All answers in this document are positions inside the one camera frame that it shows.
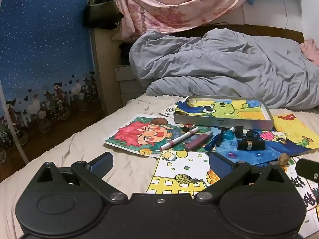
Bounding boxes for dark cloth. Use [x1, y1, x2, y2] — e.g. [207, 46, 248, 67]
[119, 42, 132, 66]

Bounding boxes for brown walnut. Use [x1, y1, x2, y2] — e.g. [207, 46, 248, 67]
[278, 154, 291, 166]

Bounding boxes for blue printed curtain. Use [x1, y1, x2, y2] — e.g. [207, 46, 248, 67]
[0, 0, 100, 165]

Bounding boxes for white flower outline paper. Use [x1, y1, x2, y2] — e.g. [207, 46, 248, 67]
[159, 106, 178, 117]

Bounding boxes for pineapple drawing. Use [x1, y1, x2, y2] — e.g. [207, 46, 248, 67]
[146, 150, 222, 200]

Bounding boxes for black wall cable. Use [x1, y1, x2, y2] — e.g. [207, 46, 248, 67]
[282, 0, 289, 29]

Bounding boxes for black hanging bag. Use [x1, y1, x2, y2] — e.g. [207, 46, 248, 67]
[83, 0, 124, 30]

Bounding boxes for yellow background drawing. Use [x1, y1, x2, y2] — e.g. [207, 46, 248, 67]
[272, 114, 319, 152]

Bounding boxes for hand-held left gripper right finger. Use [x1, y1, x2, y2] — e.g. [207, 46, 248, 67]
[194, 152, 291, 203]

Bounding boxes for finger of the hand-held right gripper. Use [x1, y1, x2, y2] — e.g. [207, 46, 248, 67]
[296, 158, 319, 181]

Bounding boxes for beige cabinet panel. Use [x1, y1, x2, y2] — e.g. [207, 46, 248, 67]
[89, 0, 123, 115]

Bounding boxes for beige bed sheet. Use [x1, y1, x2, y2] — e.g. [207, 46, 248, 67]
[0, 95, 319, 239]

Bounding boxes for silver metal tray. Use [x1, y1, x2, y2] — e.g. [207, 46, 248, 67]
[173, 95, 275, 132]

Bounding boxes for plain pink cloth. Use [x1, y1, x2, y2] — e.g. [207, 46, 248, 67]
[300, 38, 319, 66]

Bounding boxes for white nightstand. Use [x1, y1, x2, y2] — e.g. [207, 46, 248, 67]
[115, 65, 147, 105]

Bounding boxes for grey duvet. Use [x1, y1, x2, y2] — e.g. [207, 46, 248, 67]
[129, 28, 319, 111]

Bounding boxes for teal nail polish bottle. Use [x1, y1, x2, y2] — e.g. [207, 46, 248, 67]
[223, 126, 236, 140]

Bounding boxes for black lipstick gold band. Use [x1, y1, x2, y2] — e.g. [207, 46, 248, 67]
[237, 139, 267, 151]

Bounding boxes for black lettering drawing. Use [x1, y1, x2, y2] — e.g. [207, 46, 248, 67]
[284, 156, 319, 239]

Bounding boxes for blue background drawing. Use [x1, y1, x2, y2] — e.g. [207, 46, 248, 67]
[209, 127, 309, 166]

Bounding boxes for white pink marker pen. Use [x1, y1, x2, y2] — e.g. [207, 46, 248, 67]
[159, 127, 200, 151]

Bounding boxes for green frog drawing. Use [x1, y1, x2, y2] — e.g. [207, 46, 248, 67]
[174, 98, 271, 121]

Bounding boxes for purple lip gloss tube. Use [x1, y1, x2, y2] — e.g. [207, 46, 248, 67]
[185, 132, 213, 151]

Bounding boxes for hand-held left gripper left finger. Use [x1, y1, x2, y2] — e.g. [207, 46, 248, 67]
[33, 152, 128, 203]

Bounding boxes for pink floral cloth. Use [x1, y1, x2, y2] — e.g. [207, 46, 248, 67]
[109, 0, 258, 40]

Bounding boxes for red-haired child drawing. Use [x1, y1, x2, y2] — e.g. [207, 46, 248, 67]
[105, 115, 217, 158]

